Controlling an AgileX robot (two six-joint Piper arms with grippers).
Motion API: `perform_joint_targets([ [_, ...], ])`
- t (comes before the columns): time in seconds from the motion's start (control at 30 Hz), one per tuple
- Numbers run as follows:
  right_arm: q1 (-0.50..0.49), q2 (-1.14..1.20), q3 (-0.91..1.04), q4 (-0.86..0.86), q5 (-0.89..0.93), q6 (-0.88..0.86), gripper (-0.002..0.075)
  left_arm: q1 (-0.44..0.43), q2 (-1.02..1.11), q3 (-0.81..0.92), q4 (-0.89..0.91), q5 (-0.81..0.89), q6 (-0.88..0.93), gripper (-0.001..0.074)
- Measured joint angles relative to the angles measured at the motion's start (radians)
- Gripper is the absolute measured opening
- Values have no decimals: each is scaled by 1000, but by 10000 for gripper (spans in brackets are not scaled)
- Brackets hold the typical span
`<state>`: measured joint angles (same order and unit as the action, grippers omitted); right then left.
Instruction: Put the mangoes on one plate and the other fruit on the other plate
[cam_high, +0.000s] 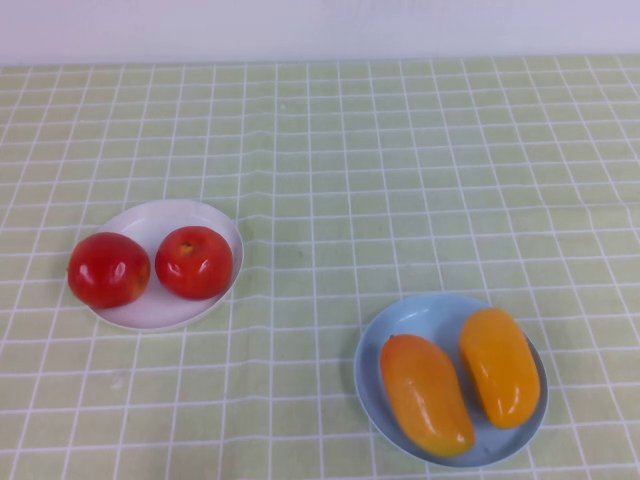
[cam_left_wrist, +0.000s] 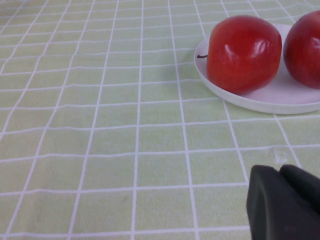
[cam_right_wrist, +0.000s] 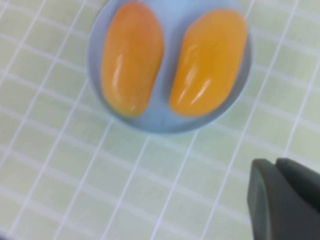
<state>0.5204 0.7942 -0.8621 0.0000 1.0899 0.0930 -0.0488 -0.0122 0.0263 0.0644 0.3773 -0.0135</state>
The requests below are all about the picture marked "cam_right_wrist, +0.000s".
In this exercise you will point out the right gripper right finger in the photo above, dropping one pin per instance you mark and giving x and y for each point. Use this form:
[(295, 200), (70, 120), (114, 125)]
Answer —
[(305, 182)]

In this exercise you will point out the yellow mango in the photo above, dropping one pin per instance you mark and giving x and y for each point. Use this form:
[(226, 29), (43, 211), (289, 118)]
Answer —
[(210, 65)]

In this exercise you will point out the green checked tablecloth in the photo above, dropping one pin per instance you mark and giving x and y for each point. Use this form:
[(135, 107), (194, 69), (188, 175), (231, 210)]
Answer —
[(75, 175)]

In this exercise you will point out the light blue round plate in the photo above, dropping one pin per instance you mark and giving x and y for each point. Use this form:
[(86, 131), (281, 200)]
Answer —
[(160, 120)]

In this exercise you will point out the orange mango with reddish end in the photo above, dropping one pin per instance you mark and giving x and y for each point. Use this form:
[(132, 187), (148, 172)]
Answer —
[(132, 62)]

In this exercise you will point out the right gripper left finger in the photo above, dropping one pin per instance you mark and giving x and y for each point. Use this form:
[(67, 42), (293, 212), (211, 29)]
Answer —
[(275, 207)]

